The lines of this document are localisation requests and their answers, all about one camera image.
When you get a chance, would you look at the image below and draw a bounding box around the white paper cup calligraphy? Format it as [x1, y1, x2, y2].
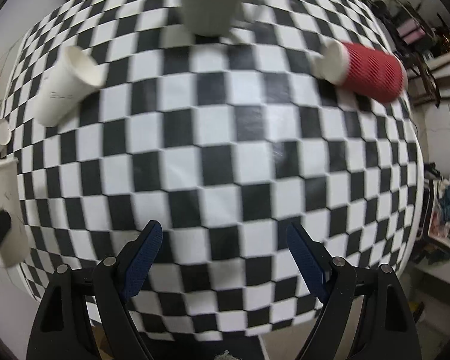
[0, 158, 30, 268]

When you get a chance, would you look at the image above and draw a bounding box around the white paper cup middle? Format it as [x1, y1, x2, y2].
[34, 46, 105, 128]

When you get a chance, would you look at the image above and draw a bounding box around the red ribbed paper cup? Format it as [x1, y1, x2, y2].
[311, 40, 408, 104]

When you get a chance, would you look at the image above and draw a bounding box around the black white checkered tablecloth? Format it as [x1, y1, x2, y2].
[2, 0, 419, 341]

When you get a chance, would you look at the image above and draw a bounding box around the black exercise machine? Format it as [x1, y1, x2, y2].
[368, 0, 450, 107]

